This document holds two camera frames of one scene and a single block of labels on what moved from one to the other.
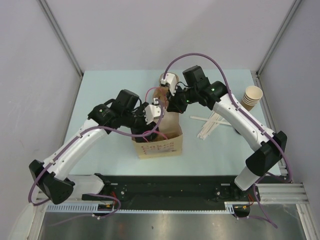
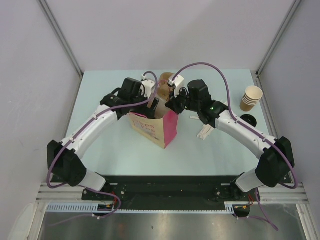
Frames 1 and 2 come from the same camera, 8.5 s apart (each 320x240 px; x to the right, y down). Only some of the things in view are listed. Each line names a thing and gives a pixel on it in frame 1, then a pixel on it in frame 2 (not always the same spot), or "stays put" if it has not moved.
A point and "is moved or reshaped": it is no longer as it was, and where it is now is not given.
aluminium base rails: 270,193 stays put
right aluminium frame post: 280,32 stays put
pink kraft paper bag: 169,142 is moved or reshaped
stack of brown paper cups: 251,96 stays put
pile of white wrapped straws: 208,126 stays put
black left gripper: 140,130 -> 148,112
